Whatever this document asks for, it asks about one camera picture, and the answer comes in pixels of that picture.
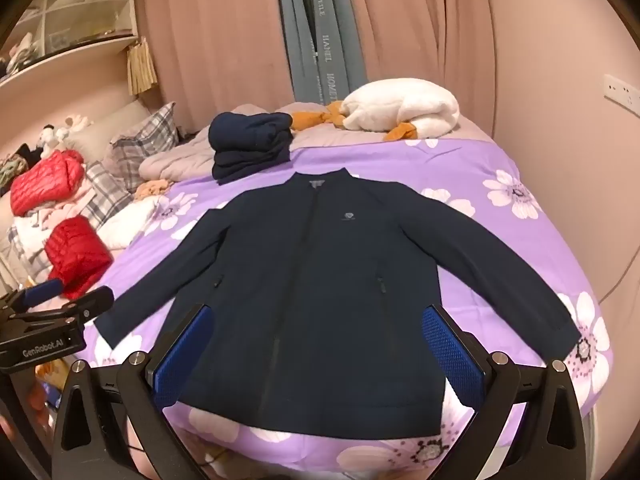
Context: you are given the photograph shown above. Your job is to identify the navy zip jacket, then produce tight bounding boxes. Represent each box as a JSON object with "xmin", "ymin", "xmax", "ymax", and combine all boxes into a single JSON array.
[{"xmin": 94, "ymin": 169, "xmax": 583, "ymax": 436}]

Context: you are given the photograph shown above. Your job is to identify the beige hanging tassel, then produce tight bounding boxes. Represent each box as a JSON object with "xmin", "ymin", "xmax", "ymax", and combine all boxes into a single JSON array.
[{"xmin": 126, "ymin": 37, "xmax": 160, "ymax": 96}]

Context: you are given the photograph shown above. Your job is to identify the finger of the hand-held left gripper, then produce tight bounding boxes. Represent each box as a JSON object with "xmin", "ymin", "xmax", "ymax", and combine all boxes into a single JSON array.
[
  {"xmin": 12, "ymin": 280, "xmax": 63, "ymax": 311},
  {"xmin": 65, "ymin": 286, "xmax": 115, "ymax": 325}
]

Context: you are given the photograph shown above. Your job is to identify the pinkish grey quilt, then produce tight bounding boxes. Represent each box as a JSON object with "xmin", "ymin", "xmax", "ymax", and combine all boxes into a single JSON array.
[{"xmin": 139, "ymin": 102, "xmax": 491, "ymax": 183}]

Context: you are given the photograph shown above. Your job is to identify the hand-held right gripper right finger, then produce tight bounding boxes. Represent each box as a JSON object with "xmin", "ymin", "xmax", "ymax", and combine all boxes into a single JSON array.
[{"xmin": 422, "ymin": 304, "xmax": 588, "ymax": 480}]

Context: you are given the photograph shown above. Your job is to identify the purple floral bed sheet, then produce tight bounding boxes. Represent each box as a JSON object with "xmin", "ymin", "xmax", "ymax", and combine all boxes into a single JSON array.
[{"xmin": 82, "ymin": 137, "xmax": 615, "ymax": 480}]

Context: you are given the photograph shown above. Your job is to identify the white shelf cabinet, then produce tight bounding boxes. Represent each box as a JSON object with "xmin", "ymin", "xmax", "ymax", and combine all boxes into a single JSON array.
[{"xmin": 0, "ymin": 0, "xmax": 141, "ymax": 91}]

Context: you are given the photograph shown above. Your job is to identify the stack of folded navy clothes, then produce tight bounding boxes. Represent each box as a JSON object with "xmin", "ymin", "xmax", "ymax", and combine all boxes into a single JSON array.
[{"xmin": 208, "ymin": 111, "xmax": 295, "ymax": 186}]

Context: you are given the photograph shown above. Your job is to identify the grey-blue curtain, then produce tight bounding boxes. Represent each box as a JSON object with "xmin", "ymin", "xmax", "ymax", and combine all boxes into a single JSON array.
[{"xmin": 274, "ymin": 0, "xmax": 368, "ymax": 106}]

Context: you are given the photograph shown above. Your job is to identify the grey plaid pillow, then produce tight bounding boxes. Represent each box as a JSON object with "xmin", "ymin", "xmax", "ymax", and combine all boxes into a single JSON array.
[
  {"xmin": 82, "ymin": 160, "xmax": 136, "ymax": 221},
  {"xmin": 111, "ymin": 102, "xmax": 181, "ymax": 193}
]

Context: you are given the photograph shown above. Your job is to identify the small plush toys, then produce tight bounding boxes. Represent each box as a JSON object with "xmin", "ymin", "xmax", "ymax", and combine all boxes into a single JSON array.
[{"xmin": 40, "ymin": 115, "xmax": 93, "ymax": 156}]

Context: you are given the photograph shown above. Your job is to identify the orange fluffy cloth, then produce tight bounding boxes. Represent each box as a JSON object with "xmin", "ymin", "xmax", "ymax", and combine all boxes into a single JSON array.
[{"xmin": 135, "ymin": 179, "xmax": 173, "ymax": 201}]

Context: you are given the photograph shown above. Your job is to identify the white plush goose toy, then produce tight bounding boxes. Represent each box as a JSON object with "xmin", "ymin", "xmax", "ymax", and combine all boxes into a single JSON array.
[{"xmin": 291, "ymin": 78, "xmax": 461, "ymax": 142}]

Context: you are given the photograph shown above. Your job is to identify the white wall socket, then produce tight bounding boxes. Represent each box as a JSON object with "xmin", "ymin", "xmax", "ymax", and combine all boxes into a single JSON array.
[{"xmin": 602, "ymin": 74, "xmax": 640, "ymax": 108}]

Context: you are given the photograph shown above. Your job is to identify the pile of light clothes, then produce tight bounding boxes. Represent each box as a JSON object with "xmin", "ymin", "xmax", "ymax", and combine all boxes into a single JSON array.
[{"xmin": 7, "ymin": 195, "xmax": 101, "ymax": 281}]

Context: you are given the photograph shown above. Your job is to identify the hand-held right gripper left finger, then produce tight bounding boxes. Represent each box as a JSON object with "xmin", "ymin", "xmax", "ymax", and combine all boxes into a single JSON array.
[{"xmin": 52, "ymin": 302, "xmax": 216, "ymax": 480}]

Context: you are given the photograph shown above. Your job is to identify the beige headboard cushion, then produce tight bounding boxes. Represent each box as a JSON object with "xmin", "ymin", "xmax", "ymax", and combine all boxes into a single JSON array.
[{"xmin": 65, "ymin": 100, "xmax": 156, "ymax": 161}]

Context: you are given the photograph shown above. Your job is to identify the pink curtain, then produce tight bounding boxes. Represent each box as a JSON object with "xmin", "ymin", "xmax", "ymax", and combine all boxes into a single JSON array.
[
  {"xmin": 340, "ymin": 0, "xmax": 506, "ymax": 131},
  {"xmin": 137, "ymin": 0, "xmax": 301, "ymax": 133}
]

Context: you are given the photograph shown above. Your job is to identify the white fluffy blanket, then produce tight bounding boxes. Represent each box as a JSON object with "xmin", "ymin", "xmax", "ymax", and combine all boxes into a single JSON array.
[{"xmin": 97, "ymin": 195, "xmax": 168, "ymax": 251}]

